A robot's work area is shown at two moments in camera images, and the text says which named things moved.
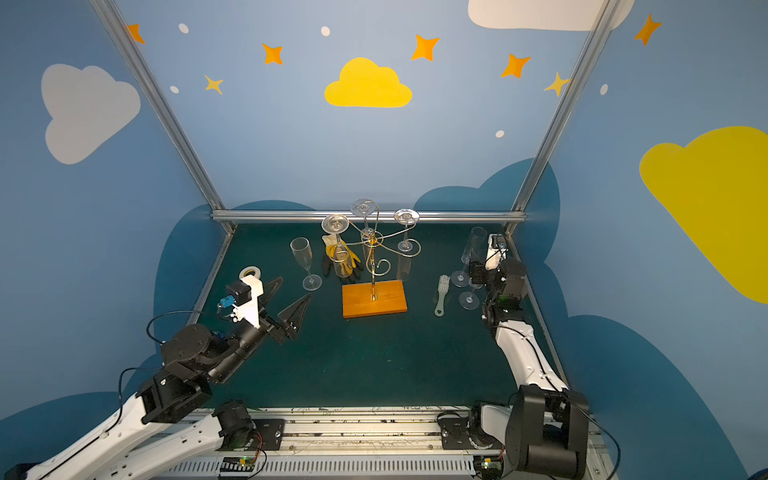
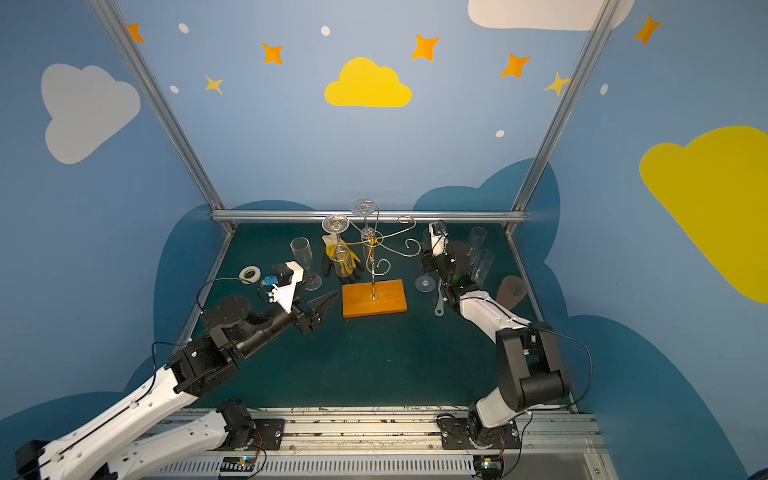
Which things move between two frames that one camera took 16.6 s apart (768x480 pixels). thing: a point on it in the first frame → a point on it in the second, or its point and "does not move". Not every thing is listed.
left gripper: [267, 318] → [305, 316]
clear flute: [405, 217] → [425, 283]
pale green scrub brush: [442, 288] does not move
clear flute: [302, 250] does not move
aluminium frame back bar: [369, 216] does not move
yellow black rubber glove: [342, 258] does not move
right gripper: [495, 275] → [437, 257]
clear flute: [342, 259] does not move
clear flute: [473, 251] does not move
